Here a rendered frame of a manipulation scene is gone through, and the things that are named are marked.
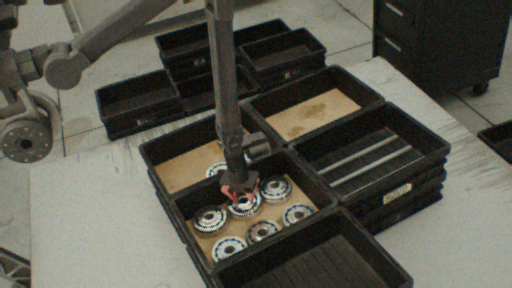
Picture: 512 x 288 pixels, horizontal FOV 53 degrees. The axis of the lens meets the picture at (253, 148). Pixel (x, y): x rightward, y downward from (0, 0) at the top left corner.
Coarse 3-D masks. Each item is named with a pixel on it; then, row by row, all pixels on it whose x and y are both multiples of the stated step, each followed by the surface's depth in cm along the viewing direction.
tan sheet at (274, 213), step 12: (300, 192) 157; (264, 204) 156; (288, 204) 154; (312, 204) 153; (228, 216) 154; (264, 216) 152; (276, 216) 151; (192, 228) 152; (228, 228) 150; (240, 228) 150; (204, 240) 148; (216, 240) 147; (204, 252) 145
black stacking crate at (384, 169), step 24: (360, 120) 168; (384, 120) 174; (408, 120) 163; (312, 144) 163; (336, 144) 169; (360, 144) 171; (408, 144) 168; (432, 144) 156; (336, 168) 163; (360, 168) 162; (384, 168) 161; (432, 168) 152; (384, 192) 147; (408, 192) 152; (360, 216) 148
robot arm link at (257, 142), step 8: (232, 136) 133; (248, 136) 141; (256, 136) 141; (264, 136) 140; (232, 144) 135; (240, 144) 135; (248, 144) 138; (256, 144) 140; (264, 144) 140; (232, 152) 136; (256, 152) 140; (264, 152) 141
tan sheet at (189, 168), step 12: (216, 144) 181; (180, 156) 178; (192, 156) 178; (204, 156) 177; (216, 156) 176; (156, 168) 175; (168, 168) 174; (180, 168) 174; (192, 168) 173; (204, 168) 172; (168, 180) 170; (180, 180) 169; (192, 180) 168
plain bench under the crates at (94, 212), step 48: (384, 96) 211; (480, 144) 182; (48, 192) 193; (96, 192) 190; (144, 192) 186; (480, 192) 165; (48, 240) 174; (96, 240) 171; (144, 240) 168; (384, 240) 155; (432, 240) 153; (480, 240) 151
